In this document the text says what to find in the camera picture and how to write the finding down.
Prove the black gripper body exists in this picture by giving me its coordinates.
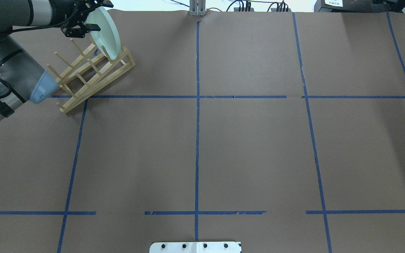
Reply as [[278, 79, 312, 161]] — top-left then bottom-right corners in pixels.
[[60, 0, 96, 38]]

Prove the mint green plate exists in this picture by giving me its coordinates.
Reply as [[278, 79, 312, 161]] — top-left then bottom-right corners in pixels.
[[86, 7, 122, 60]]

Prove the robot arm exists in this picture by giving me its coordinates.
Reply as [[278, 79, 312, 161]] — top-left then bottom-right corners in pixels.
[[0, 0, 114, 121]]

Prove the wooden dish rack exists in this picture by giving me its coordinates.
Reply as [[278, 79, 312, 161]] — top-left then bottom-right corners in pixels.
[[47, 37, 136, 113]]

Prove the aluminium frame post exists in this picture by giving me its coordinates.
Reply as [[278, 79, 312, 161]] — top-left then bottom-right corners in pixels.
[[189, 0, 207, 16]]

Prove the white pedestal column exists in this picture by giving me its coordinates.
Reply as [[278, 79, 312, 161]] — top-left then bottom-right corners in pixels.
[[149, 241, 242, 253]]

